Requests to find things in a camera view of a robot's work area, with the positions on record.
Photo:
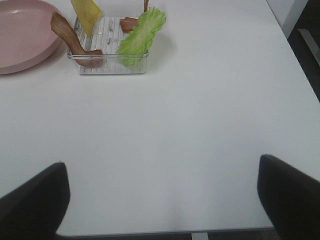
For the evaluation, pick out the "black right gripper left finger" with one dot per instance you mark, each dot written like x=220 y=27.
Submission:
x=35 y=210

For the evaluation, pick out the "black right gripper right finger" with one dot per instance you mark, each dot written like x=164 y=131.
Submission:
x=290 y=198

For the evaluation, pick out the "bacon strip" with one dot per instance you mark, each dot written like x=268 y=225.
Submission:
x=127 y=23
x=61 y=27

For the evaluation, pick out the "green lettuce leaf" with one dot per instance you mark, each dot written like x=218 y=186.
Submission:
x=140 y=39

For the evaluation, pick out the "pink round plate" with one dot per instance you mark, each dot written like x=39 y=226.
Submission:
x=26 y=38

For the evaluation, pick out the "clear right plastic tray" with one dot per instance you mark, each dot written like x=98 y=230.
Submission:
x=106 y=36

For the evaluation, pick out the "yellow cheese slice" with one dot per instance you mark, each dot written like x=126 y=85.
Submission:
x=88 y=13

